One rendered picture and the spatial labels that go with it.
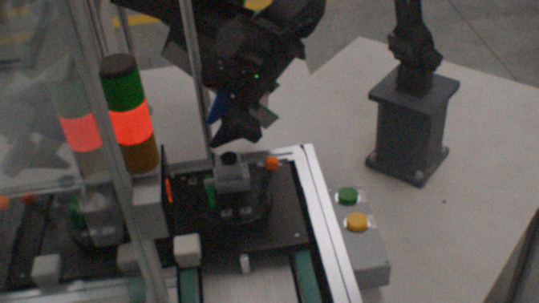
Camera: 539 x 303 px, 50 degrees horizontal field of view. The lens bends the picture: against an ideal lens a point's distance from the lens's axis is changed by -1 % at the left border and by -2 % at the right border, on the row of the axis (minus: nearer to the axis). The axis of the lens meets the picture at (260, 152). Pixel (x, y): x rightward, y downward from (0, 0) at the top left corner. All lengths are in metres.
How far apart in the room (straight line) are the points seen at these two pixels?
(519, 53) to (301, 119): 2.29
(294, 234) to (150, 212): 0.36
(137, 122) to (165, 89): 0.97
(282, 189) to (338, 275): 0.22
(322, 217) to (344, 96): 0.55
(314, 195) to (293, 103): 0.46
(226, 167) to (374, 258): 0.30
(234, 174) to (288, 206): 0.14
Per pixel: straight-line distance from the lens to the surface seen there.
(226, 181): 1.06
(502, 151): 1.47
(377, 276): 1.06
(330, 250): 1.07
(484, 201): 1.33
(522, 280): 2.08
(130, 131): 0.75
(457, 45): 3.64
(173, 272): 1.06
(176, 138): 1.51
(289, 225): 1.09
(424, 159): 1.32
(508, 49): 3.67
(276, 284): 1.07
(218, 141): 0.98
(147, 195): 0.79
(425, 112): 1.21
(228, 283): 1.08
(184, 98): 1.65
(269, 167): 1.07
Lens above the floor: 1.76
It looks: 39 degrees down
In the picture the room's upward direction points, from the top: 6 degrees counter-clockwise
